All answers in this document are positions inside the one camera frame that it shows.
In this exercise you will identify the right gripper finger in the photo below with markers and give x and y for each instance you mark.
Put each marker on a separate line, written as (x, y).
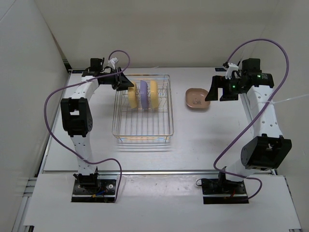
(213, 91)
(229, 95)

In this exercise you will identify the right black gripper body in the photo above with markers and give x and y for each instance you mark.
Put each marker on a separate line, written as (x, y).
(233, 83)

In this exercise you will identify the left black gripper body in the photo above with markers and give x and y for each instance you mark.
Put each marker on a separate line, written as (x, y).
(113, 79)

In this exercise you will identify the yellow panda plate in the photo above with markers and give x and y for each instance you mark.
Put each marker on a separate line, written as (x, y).
(132, 96)

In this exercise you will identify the purple panda plate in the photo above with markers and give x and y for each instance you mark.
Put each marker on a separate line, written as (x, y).
(144, 94)

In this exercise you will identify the pink panda plate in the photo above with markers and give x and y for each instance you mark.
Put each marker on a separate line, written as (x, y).
(195, 99)

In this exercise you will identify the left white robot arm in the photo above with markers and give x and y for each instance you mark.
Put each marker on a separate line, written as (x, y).
(77, 119)

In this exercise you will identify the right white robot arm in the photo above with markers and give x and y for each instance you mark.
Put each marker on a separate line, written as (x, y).
(268, 148)

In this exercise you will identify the yellow plate in rack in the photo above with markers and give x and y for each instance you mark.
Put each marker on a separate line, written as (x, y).
(154, 94)

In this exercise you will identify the white zip tie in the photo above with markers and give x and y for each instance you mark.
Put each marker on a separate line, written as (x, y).
(288, 99)

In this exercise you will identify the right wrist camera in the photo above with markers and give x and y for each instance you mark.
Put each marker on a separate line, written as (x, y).
(232, 71)

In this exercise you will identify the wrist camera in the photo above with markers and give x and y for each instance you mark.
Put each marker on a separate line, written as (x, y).
(232, 71)
(113, 62)

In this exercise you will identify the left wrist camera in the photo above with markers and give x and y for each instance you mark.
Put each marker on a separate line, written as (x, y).
(113, 62)

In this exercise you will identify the metal wire dish rack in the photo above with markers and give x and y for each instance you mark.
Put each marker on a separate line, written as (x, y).
(144, 125)

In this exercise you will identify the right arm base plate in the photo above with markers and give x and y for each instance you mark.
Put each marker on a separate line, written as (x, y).
(215, 192)

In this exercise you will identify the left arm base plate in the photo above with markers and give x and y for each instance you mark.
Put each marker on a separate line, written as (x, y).
(101, 191)

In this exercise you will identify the aluminium rail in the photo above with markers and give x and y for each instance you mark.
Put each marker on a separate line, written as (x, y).
(210, 172)

